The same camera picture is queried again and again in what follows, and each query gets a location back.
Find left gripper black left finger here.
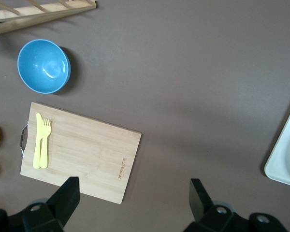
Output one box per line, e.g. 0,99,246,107
21,176,81,232

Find yellow plastic fork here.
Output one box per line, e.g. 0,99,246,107
39,117,52,169

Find blue bowl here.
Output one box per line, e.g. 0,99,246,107
16,39,72,94

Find wooden dish rack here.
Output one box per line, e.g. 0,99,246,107
0,0,97,36

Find cream tray with bear print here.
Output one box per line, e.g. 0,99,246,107
264,96,290,188

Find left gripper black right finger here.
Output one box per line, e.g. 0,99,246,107
185,178,234,232

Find wooden cutting board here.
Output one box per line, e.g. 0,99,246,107
20,101,143,205

